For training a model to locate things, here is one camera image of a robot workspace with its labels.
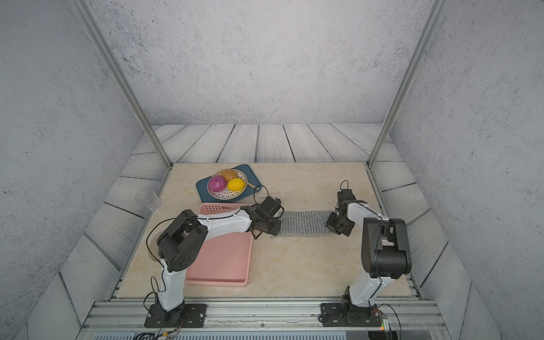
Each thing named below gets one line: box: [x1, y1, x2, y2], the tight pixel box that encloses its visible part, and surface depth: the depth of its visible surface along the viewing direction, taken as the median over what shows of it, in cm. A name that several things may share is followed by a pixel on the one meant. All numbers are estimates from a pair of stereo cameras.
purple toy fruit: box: [208, 174, 227, 192], surface depth 107 cm
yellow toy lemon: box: [227, 177, 246, 192], surface depth 110 cm
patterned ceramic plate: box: [206, 168, 248, 201], surface depth 109 cm
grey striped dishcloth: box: [277, 210, 334, 237], surface depth 98 cm
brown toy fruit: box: [220, 168, 239, 183], surface depth 113 cm
